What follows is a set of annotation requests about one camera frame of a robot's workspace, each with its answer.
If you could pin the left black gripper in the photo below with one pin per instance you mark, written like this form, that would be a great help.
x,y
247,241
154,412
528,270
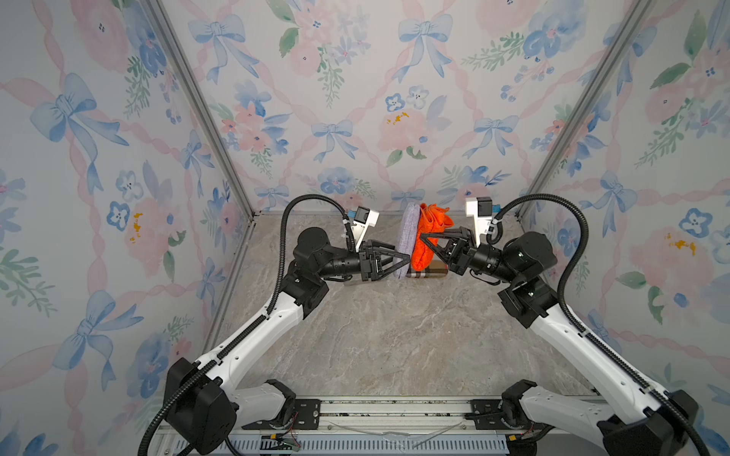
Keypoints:
x,y
372,272

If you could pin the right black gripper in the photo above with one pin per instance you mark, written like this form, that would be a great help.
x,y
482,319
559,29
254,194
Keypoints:
x,y
461,254

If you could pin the purple fabric eyeglass case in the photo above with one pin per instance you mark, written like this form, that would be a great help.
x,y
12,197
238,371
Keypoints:
x,y
407,236

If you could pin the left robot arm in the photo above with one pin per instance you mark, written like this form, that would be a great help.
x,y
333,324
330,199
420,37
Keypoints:
x,y
202,400

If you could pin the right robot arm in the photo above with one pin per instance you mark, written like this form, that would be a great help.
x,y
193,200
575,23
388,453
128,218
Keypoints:
x,y
640,417

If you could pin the plaid eyeglass case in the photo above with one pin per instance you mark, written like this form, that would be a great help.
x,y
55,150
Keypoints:
x,y
435,270

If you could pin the grey eyeglass case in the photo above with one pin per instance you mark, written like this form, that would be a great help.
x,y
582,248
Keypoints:
x,y
356,280

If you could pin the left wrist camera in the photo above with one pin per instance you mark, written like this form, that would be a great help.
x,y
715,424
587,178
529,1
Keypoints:
x,y
361,220

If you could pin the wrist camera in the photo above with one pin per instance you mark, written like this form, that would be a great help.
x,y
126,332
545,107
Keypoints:
x,y
481,210
361,220

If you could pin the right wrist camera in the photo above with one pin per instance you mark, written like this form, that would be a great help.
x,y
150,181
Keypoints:
x,y
481,210

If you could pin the right corner aluminium post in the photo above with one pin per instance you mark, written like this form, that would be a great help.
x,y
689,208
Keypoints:
x,y
608,64

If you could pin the corner aluminium post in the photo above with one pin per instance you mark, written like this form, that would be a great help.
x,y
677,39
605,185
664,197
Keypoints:
x,y
171,44
608,64

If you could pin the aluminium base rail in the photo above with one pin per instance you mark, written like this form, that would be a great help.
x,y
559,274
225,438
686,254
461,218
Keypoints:
x,y
448,425

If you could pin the left corner aluminium post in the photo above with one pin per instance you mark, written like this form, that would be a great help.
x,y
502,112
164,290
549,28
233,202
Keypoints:
x,y
171,44

